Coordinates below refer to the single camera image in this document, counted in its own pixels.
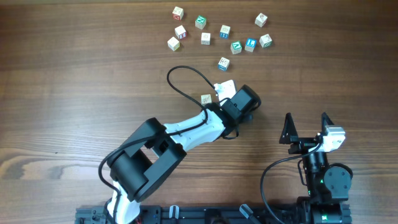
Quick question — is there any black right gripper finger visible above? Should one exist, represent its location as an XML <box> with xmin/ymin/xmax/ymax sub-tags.
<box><xmin>321</xmin><ymin>112</ymin><xmax>334</xmax><ymax>133</ymax></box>
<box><xmin>279</xmin><ymin>113</ymin><xmax>299</xmax><ymax>144</ymax></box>

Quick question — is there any yellow edged wooden block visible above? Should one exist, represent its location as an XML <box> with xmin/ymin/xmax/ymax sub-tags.
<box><xmin>201</xmin><ymin>94</ymin><xmax>212</xmax><ymax>105</ymax></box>

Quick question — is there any blue X B wooden block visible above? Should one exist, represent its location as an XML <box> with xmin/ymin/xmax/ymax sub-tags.
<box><xmin>218</xmin><ymin>57</ymin><xmax>230</xmax><ymax>72</ymax></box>

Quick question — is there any green V wooden block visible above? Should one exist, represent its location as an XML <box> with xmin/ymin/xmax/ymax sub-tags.
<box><xmin>231</xmin><ymin>41</ymin><xmax>242</xmax><ymax>55</ymax></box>

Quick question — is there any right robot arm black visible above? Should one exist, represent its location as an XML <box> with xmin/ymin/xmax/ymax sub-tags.
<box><xmin>279</xmin><ymin>113</ymin><xmax>353</xmax><ymax>224</ymax></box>

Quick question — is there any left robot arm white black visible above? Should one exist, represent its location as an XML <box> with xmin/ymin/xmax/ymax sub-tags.
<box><xmin>98</xmin><ymin>85</ymin><xmax>261</xmax><ymax>223</ymax></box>

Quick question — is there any blue L wooden block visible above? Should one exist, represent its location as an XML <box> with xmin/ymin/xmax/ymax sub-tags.
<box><xmin>244</xmin><ymin>38</ymin><xmax>257</xmax><ymax>52</ymax></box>

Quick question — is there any green Z wooden block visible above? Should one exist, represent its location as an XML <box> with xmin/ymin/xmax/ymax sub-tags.
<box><xmin>259</xmin><ymin>34</ymin><xmax>272</xmax><ymax>48</ymax></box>

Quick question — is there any blue H wooden block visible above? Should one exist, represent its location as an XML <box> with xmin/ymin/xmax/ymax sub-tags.
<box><xmin>220</xmin><ymin>25</ymin><xmax>231</xmax><ymax>39</ymax></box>

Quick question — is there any green side plain wooden block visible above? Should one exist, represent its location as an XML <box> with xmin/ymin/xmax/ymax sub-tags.
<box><xmin>201</xmin><ymin>32</ymin><xmax>211</xmax><ymax>45</ymax></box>

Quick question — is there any red 6 wooden block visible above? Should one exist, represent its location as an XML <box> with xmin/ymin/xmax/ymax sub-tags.
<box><xmin>255</xmin><ymin>13</ymin><xmax>268</xmax><ymax>27</ymax></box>

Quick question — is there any green N wooden block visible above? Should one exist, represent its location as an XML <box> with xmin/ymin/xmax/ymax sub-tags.
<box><xmin>195</xmin><ymin>15</ymin><xmax>207</xmax><ymax>29</ymax></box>

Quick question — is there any yellow O wooden block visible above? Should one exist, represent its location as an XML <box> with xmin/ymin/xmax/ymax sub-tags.
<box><xmin>167</xmin><ymin>37</ymin><xmax>180</xmax><ymax>51</ymax></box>

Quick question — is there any red I wooden block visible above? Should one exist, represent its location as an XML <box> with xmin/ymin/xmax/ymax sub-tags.
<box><xmin>175</xmin><ymin>25</ymin><xmax>187</xmax><ymax>40</ymax></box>

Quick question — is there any red top left wooden block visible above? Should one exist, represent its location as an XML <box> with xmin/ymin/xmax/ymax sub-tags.
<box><xmin>172</xmin><ymin>6</ymin><xmax>184</xmax><ymax>21</ymax></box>

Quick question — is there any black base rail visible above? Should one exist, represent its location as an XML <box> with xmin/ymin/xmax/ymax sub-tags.
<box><xmin>74</xmin><ymin>203</ymin><xmax>352</xmax><ymax>224</ymax></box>

